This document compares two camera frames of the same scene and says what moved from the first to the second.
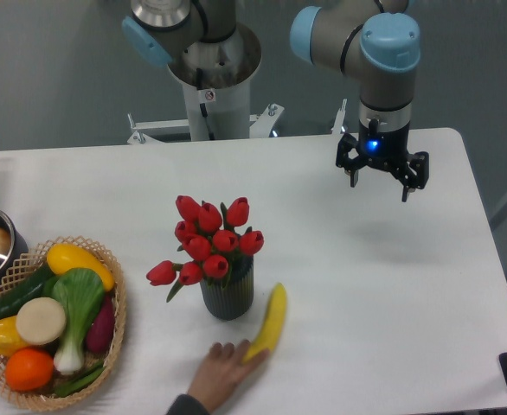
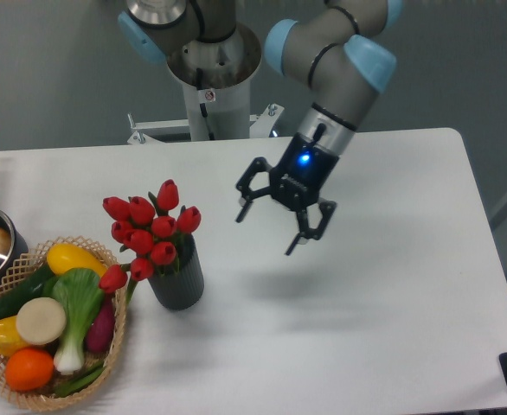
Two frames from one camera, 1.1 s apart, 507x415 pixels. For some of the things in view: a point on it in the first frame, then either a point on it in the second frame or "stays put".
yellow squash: x=67 y=257 stays put
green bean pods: x=76 y=384 stays put
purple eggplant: x=100 y=329 stays put
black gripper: x=386 y=148 → x=295 y=181
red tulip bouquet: x=216 y=254 → x=149 y=233
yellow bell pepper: x=3 y=336 stays put
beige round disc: x=41 y=321 stays put
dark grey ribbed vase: x=230 y=296 → x=184 y=289
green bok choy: x=80 y=292 stays put
